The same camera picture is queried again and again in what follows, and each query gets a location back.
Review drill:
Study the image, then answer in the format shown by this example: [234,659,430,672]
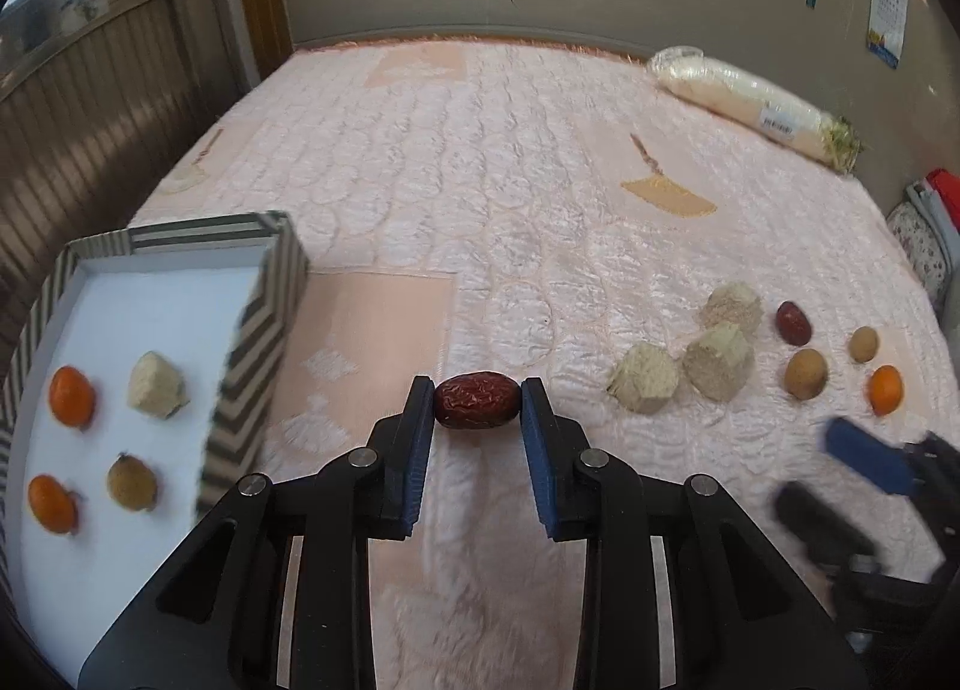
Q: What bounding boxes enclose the red cloth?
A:
[924,169,960,211]

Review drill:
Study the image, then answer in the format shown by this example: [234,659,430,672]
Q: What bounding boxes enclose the ribbed metal partition panel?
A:
[0,0,248,361]

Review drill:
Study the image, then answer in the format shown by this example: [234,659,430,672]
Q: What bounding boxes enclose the white plastic-wrapped vegetable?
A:
[647,46,865,175]

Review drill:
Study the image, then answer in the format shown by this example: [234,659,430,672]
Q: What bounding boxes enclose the floral pillow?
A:
[886,201,953,301]

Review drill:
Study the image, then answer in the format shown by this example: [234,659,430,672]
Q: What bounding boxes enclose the pale sugarcane chunk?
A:
[682,322,755,404]
[126,351,190,421]
[700,283,764,346]
[606,341,682,416]

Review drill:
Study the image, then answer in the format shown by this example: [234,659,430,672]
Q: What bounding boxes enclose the wrinkled red date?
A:
[775,300,812,347]
[433,373,521,430]

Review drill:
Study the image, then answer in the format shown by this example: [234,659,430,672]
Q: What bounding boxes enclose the grey folded cloth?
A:
[906,181,960,241]

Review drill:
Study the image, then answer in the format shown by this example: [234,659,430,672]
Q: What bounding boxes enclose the plant picture sticker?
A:
[56,0,110,35]

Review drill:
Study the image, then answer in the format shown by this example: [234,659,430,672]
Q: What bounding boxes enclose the pink quilted bed cover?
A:
[127,34,960,690]

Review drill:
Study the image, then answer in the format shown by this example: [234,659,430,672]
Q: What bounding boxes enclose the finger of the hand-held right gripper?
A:
[823,416,960,503]
[772,481,882,567]

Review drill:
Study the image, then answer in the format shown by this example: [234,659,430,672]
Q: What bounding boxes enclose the striped cardboard box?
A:
[0,210,311,690]

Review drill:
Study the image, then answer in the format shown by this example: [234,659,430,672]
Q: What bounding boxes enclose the orange tangerine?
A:
[27,474,80,536]
[868,365,904,416]
[48,366,97,428]

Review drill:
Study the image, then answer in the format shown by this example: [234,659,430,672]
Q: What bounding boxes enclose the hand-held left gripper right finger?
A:
[520,376,871,690]

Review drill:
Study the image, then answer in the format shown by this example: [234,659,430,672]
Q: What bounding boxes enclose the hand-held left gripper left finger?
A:
[77,375,436,690]

